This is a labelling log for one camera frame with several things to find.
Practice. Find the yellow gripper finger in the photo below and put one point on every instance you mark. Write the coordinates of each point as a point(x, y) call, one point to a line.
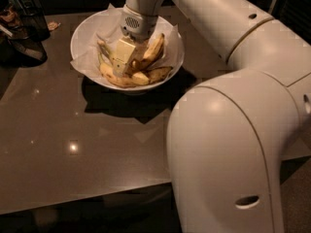
point(125, 49)

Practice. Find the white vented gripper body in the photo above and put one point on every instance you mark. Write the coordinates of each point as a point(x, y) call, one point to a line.
point(138, 25)

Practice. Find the curved yellow banana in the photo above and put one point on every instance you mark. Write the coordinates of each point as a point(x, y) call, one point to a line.
point(137, 77)

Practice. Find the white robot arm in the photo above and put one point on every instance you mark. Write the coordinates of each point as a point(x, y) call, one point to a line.
point(226, 137)

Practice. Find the white ceramic bowl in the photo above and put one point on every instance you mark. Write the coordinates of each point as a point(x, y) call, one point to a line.
point(84, 39)

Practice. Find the bottom left yellow banana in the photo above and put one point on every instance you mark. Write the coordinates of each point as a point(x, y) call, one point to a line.
point(107, 72)

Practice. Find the upper right yellow banana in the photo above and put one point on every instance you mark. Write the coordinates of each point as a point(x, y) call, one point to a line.
point(148, 53)

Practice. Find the lower right yellow banana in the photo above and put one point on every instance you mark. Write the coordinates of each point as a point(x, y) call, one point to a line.
point(158, 74)

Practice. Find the white paper liner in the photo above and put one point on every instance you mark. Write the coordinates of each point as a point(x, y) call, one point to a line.
point(97, 26)

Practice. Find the small crumpled wrapper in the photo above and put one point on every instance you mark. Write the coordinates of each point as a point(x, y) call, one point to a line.
point(53, 25)

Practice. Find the black mesh basket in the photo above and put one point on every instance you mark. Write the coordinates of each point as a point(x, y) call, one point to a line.
point(27, 39)

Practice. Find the dark items at left edge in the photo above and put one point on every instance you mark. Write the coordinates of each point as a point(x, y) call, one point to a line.
point(9, 18)

